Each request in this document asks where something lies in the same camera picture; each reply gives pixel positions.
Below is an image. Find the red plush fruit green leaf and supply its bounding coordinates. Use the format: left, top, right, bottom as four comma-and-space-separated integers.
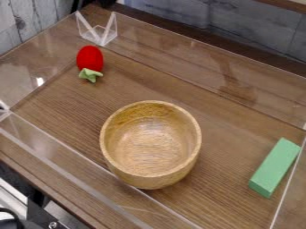
77, 46, 105, 83

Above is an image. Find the wooden bowl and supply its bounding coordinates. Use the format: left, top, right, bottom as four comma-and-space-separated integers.
99, 100, 202, 190

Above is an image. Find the green foam block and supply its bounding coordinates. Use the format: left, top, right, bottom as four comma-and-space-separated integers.
249, 138, 301, 198

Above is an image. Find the clear acrylic enclosure wall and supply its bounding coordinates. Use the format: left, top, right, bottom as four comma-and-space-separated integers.
0, 5, 306, 229

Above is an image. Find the clear acrylic corner bracket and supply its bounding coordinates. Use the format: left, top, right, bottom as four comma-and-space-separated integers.
75, 11, 119, 47

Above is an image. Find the black clamp and cable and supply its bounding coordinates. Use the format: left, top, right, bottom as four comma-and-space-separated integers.
0, 198, 70, 229

